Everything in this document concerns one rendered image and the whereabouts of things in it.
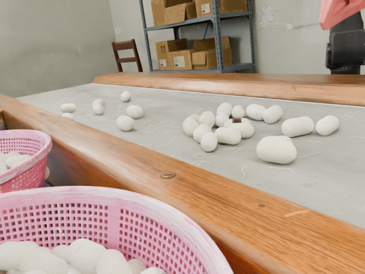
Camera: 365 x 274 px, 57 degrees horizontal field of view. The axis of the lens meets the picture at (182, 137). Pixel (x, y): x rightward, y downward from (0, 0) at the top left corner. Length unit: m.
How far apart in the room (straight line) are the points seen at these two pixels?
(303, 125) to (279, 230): 0.22
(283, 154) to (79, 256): 0.19
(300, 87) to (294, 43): 2.30
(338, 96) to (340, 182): 0.27
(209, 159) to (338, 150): 0.12
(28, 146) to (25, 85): 4.34
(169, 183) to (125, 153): 0.09
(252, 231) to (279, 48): 2.80
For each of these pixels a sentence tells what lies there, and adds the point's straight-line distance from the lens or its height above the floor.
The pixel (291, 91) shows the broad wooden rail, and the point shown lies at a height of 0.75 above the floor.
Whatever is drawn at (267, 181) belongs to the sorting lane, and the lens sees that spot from 0.28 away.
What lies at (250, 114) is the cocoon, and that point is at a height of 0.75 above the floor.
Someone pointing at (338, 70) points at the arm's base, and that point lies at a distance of 0.85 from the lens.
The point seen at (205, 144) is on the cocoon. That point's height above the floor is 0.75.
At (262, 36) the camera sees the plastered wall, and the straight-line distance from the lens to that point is 3.06.
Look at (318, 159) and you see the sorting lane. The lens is 0.33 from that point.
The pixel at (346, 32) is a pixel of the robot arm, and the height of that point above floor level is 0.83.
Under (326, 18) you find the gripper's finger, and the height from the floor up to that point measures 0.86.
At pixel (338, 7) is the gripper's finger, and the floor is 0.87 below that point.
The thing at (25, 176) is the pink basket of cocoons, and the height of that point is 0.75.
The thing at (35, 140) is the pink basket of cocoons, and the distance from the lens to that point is 0.47.
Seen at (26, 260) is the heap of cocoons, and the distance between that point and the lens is 0.24.
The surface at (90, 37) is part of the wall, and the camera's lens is 5.10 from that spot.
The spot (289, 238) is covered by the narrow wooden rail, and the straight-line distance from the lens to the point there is 0.17.
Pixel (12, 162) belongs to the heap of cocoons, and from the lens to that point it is 0.47.
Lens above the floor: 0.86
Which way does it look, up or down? 17 degrees down
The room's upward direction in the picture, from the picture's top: 8 degrees counter-clockwise
